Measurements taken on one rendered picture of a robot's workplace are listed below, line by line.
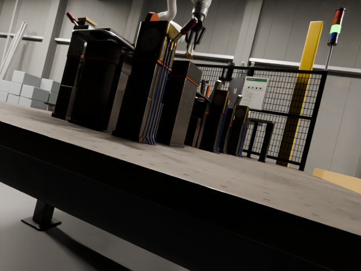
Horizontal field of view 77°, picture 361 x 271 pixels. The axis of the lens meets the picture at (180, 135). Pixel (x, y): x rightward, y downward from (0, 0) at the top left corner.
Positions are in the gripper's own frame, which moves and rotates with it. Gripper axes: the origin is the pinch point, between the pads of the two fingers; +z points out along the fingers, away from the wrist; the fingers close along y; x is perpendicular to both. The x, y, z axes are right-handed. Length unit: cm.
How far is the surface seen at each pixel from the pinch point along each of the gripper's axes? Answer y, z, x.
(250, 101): 39, 6, 92
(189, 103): 19, 38, -42
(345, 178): 197, 58, 274
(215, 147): 29, 53, -4
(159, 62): 16, 32, -70
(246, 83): 32, -11, 94
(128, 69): -3, 32, -56
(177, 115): 18, 44, -49
